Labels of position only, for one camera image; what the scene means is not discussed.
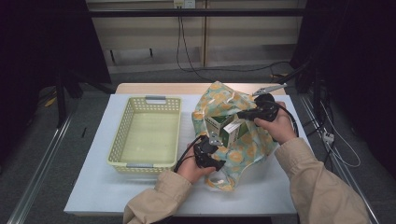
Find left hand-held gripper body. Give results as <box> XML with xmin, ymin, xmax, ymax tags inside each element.
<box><xmin>193</xmin><ymin>132</ymin><xmax>223</xmax><ymax>170</ymax></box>

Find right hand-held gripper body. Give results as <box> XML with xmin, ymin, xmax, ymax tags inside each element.
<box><xmin>251</xmin><ymin>82</ymin><xmax>289</xmax><ymax>123</ymax></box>

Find fruit print cloth bag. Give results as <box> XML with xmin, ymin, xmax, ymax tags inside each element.
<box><xmin>191</xmin><ymin>80</ymin><xmax>278</xmax><ymax>192</ymax></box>

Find green cube box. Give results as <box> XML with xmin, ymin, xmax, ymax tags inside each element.
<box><xmin>205</xmin><ymin>114</ymin><xmax>234</xmax><ymax>138</ymax></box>

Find pale yellow perforated plastic basket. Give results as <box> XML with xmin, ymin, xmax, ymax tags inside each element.
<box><xmin>106</xmin><ymin>95</ymin><xmax>183</xmax><ymax>175</ymax></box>

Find person's right hand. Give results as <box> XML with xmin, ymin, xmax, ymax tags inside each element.
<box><xmin>253</xmin><ymin>100</ymin><xmax>297</xmax><ymax>146</ymax></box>

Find person's left hand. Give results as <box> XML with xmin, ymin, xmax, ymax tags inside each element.
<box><xmin>177</xmin><ymin>151</ymin><xmax>217</xmax><ymax>185</ymax></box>

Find black metal stand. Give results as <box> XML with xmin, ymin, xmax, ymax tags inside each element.
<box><xmin>54</xmin><ymin>66</ymin><xmax>116</xmax><ymax>129</ymax></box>
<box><xmin>275</xmin><ymin>59</ymin><xmax>323</xmax><ymax>125</ymax></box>

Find white power strip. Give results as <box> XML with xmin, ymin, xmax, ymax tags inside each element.
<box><xmin>322</xmin><ymin>131</ymin><xmax>336</xmax><ymax>145</ymax></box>

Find black curtain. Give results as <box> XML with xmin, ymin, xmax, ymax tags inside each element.
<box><xmin>0</xmin><ymin>0</ymin><xmax>111</xmax><ymax>166</ymax></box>
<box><xmin>290</xmin><ymin>0</ymin><xmax>396</xmax><ymax>171</ymax></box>

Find white table mat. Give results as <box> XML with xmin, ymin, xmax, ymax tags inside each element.
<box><xmin>64</xmin><ymin>92</ymin><xmax>326</xmax><ymax>217</ymax></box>

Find black horizontal bar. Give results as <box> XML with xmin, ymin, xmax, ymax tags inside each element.
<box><xmin>88</xmin><ymin>8</ymin><xmax>306</xmax><ymax>18</ymax></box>

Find left hand-held gripper black cable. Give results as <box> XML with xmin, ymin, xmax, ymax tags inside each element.
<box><xmin>173</xmin><ymin>134</ymin><xmax>204</xmax><ymax>174</ymax></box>

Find hand-held gripper black cable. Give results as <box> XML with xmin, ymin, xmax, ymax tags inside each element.
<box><xmin>264</xmin><ymin>99</ymin><xmax>300</xmax><ymax>138</ymax></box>
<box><xmin>173</xmin><ymin>134</ymin><xmax>204</xmax><ymax>174</ymax></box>

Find right hand-held gripper black cable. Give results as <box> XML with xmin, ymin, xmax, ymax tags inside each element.
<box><xmin>264</xmin><ymin>99</ymin><xmax>300</xmax><ymax>138</ymax></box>

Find black floor cables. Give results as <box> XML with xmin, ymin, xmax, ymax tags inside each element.
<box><xmin>306</xmin><ymin>90</ymin><xmax>335</xmax><ymax>180</ymax></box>

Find black wall cable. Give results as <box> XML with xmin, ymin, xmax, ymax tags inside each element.
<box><xmin>179</xmin><ymin>15</ymin><xmax>219</xmax><ymax>83</ymax></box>
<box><xmin>176</xmin><ymin>15</ymin><xmax>293</xmax><ymax>74</ymax></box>

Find white floor cable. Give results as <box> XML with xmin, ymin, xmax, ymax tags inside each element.
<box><xmin>319</xmin><ymin>101</ymin><xmax>362</xmax><ymax>169</ymax></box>

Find aluminium floor rail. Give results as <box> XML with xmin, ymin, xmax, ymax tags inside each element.
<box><xmin>298</xmin><ymin>92</ymin><xmax>382</xmax><ymax>224</ymax></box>
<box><xmin>6</xmin><ymin>106</ymin><xmax>80</xmax><ymax>224</ymax></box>

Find white wall socket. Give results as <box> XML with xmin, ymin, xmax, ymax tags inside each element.
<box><xmin>173</xmin><ymin>0</ymin><xmax>197</xmax><ymax>9</ymax></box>

